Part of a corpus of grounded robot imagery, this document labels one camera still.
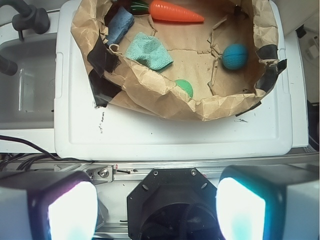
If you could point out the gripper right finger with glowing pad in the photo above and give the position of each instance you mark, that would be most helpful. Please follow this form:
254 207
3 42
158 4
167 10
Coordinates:
269 202

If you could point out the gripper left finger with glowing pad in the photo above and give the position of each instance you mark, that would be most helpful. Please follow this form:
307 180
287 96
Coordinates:
47 205

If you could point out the teal knitted cloth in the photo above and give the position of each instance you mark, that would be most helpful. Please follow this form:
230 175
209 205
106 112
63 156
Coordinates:
149 51

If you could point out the blue folded cloth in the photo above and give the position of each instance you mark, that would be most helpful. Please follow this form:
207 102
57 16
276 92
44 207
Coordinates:
119 26

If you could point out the white plastic tray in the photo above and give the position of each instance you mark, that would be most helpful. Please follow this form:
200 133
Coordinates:
117 134

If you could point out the green ball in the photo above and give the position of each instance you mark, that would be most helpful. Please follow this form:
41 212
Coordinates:
186 86

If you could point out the crumpled brown paper bag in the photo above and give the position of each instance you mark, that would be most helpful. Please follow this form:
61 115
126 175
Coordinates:
196 50

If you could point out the blue rubber ball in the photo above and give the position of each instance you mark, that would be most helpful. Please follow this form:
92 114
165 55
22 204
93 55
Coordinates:
235 56

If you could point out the toy sink with black faucet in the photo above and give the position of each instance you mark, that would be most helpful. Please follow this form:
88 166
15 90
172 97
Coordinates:
27 67

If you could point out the orange plastic toy carrot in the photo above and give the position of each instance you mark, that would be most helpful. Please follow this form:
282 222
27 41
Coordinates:
165 11

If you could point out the aluminium frame rail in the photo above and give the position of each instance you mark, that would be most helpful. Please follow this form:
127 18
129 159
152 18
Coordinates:
107 172

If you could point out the black octagonal mount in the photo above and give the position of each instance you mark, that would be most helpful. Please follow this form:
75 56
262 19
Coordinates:
173 204

